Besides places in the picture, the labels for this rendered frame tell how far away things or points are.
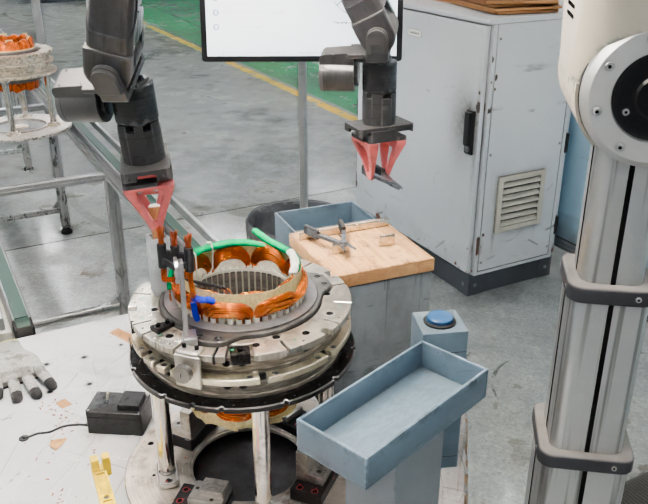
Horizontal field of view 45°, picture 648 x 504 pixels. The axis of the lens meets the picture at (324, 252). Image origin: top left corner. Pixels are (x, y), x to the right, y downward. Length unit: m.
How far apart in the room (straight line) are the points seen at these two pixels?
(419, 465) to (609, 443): 0.29
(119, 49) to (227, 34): 1.15
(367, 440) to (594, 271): 0.36
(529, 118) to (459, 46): 0.42
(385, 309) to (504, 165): 2.13
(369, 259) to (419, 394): 0.35
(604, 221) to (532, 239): 2.67
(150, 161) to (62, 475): 0.56
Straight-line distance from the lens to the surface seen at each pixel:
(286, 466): 1.33
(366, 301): 1.33
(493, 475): 2.58
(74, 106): 1.09
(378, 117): 1.33
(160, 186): 1.08
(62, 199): 4.34
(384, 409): 1.04
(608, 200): 1.03
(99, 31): 0.98
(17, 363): 1.65
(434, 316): 1.22
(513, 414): 2.86
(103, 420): 1.43
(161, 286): 1.17
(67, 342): 1.74
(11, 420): 1.54
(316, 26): 2.11
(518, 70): 3.35
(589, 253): 1.05
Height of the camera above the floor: 1.63
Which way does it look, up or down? 24 degrees down
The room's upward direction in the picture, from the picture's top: straight up
